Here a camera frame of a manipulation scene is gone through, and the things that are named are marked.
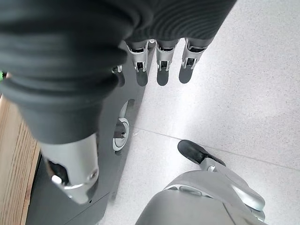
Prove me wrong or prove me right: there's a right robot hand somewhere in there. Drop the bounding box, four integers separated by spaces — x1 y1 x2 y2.
0 0 239 205

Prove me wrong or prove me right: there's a grey caster wheel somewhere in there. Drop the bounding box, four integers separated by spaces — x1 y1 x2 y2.
112 117 130 151

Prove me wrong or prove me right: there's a wooden table top edge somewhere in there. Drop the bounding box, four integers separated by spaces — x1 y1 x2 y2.
0 93 41 225

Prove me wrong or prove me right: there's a dark robot foot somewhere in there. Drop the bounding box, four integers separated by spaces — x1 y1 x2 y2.
177 139 227 167

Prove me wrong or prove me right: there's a silver robot leg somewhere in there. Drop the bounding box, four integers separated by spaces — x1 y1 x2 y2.
135 158 267 225

